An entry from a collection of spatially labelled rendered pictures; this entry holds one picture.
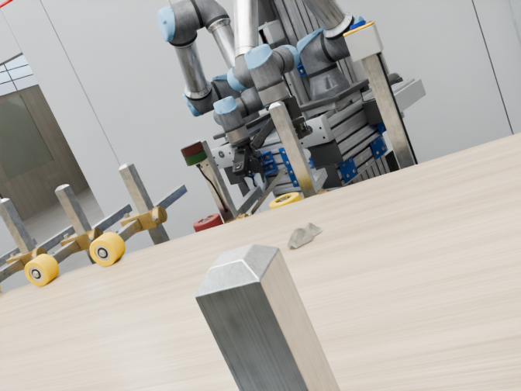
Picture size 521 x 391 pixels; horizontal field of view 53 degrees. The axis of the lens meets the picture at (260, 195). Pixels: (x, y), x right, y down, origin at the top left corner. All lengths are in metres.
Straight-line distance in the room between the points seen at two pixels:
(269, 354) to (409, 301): 0.43
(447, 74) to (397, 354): 3.57
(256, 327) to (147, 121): 4.23
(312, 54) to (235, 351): 1.74
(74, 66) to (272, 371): 4.48
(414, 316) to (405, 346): 0.06
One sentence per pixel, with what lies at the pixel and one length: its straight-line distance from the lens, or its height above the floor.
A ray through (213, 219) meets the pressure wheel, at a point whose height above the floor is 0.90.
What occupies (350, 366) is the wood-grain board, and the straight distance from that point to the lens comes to 0.59.
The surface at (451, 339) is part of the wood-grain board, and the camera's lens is 0.58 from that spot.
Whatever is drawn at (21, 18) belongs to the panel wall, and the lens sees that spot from 4.90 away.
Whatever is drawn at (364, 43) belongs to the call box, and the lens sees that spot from 1.28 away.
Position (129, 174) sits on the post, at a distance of 1.57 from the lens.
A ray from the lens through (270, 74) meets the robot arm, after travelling 1.42.
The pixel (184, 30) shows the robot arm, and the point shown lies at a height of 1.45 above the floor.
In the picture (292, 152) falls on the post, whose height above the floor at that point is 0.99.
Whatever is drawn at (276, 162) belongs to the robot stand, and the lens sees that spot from 2.21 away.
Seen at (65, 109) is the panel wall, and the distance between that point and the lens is 4.79.
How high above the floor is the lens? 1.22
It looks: 12 degrees down
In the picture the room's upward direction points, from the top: 23 degrees counter-clockwise
